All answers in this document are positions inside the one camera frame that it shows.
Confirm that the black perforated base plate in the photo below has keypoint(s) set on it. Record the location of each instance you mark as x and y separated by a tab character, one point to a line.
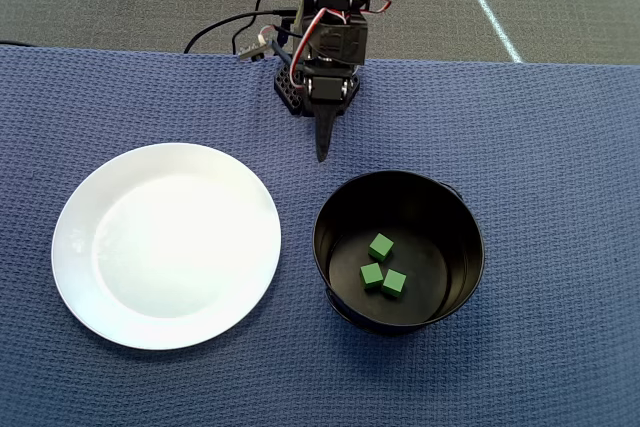
289	92

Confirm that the small wrist camera board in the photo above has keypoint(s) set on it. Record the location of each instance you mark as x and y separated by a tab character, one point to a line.
252	49

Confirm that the white round plate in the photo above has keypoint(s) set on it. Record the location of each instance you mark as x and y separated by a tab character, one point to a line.
200	272

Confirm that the blue woven tablecloth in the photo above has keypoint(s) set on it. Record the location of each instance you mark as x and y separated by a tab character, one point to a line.
525	197

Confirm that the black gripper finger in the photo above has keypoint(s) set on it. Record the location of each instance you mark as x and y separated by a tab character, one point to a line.
334	117
321	137

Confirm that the green cube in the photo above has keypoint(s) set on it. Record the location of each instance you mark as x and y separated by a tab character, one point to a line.
394	283
371	276
381	247

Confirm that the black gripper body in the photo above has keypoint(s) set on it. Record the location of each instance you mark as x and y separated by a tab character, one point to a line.
327	86

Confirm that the black metal bucket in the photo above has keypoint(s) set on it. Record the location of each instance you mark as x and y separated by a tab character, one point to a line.
450	247

